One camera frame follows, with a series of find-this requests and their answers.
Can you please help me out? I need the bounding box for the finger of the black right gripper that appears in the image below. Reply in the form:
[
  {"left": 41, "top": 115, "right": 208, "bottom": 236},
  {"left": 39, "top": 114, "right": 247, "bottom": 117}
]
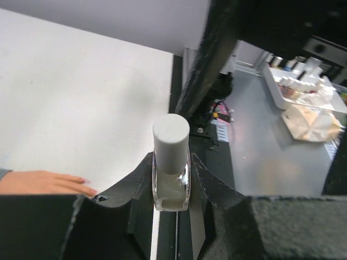
[
  {"left": 175, "top": 1, "right": 239, "bottom": 116},
  {"left": 322, "top": 130, "right": 347, "bottom": 196}
]

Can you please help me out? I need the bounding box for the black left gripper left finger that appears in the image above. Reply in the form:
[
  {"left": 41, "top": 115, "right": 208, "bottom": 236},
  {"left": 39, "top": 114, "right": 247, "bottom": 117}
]
[{"left": 1, "top": 153, "right": 153, "bottom": 259}]

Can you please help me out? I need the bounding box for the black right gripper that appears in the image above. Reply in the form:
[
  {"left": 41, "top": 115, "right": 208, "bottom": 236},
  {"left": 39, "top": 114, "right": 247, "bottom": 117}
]
[{"left": 236, "top": 0, "right": 346, "bottom": 59}]

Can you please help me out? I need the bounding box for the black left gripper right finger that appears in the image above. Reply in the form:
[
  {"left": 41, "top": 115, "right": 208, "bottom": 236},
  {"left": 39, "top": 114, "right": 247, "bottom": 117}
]
[{"left": 189, "top": 154, "right": 346, "bottom": 259}]

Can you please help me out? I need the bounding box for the clear nail polish bottle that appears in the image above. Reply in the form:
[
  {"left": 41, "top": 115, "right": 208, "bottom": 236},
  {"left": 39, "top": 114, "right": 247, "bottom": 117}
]
[{"left": 152, "top": 152, "right": 191, "bottom": 212}]

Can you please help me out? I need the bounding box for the grey nail polish cap brush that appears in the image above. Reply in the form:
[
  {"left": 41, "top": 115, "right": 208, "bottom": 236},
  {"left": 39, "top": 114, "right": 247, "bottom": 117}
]
[{"left": 152, "top": 114, "right": 190, "bottom": 175}]

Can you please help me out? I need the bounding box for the white storage tray with bottles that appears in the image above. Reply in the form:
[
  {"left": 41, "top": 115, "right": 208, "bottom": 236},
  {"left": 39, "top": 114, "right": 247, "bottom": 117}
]
[{"left": 262, "top": 63, "right": 346, "bottom": 117}]

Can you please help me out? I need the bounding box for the crumpled plastic bag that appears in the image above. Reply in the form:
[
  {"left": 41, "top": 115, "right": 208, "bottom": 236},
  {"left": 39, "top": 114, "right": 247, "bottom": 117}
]
[{"left": 281, "top": 105, "right": 342, "bottom": 142}]

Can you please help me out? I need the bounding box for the mannequin hand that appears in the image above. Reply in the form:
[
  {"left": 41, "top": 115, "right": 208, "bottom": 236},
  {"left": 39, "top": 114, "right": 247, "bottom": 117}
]
[{"left": 1, "top": 171, "right": 98, "bottom": 197}]

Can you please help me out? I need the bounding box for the grey shirt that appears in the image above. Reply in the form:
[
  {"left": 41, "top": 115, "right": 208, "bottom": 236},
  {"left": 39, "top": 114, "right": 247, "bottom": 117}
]
[{"left": 0, "top": 168, "right": 13, "bottom": 187}]

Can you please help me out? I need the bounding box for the right white cable duct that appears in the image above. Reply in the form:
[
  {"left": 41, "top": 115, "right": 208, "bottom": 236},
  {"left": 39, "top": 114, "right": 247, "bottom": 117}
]
[{"left": 214, "top": 120, "right": 230, "bottom": 142}]

